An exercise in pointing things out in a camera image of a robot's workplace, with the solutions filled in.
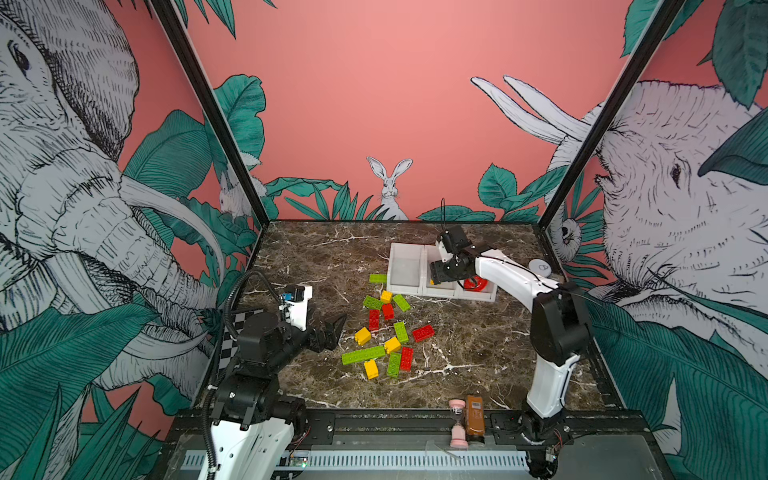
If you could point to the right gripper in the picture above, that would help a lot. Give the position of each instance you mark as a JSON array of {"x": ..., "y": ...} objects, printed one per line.
[{"x": 437, "y": 272}]

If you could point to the white three-compartment bin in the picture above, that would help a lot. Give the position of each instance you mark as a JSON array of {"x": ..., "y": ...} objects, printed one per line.
[{"x": 418, "y": 270}]

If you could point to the yellow lego brick left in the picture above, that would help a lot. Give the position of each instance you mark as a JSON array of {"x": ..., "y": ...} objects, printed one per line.
[{"x": 362, "y": 336}]

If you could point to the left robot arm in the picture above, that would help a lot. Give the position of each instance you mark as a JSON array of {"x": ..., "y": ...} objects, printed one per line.
[{"x": 247, "y": 422}]

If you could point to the yellow lego brick centre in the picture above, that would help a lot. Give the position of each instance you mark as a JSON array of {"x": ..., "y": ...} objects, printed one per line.
[{"x": 393, "y": 345}]

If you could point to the white perforated strip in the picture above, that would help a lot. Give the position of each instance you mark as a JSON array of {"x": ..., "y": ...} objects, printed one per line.
[{"x": 369, "y": 460}]

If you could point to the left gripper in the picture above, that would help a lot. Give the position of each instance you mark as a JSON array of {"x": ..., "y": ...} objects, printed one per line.
[{"x": 319, "y": 344}]

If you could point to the red arch lego piece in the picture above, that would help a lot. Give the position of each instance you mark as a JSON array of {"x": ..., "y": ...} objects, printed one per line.
[{"x": 474, "y": 284}]

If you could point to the long red lego brick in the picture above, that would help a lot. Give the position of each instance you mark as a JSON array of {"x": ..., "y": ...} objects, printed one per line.
[{"x": 374, "y": 320}]

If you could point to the black front rail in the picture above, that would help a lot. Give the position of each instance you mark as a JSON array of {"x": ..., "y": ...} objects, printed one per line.
[{"x": 329, "y": 426}]

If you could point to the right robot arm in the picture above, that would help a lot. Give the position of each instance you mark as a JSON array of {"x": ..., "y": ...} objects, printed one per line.
[{"x": 559, "y": 332}]

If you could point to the yellow lego brick front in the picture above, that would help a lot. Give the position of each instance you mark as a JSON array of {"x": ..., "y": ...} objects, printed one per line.
[{"x": 371, "y": 369}]

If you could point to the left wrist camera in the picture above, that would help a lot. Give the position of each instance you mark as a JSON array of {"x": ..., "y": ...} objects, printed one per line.
[{"x": 294, "y": 305}]

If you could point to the small red lego brick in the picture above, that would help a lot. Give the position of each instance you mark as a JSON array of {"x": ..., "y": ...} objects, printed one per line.
[{"x": 387, "y": 310}]

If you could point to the pink hourglass timer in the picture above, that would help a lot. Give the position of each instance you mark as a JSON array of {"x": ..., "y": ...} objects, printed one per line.
[{"x": 458, "y": 431}]

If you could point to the brown rectangular bottle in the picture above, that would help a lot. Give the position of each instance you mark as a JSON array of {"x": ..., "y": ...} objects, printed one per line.
[{"x": 475, "y": 419}]

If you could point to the long green lego brick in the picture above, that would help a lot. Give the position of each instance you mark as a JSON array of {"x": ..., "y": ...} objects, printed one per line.
[{"x": 363, "y": 355}]

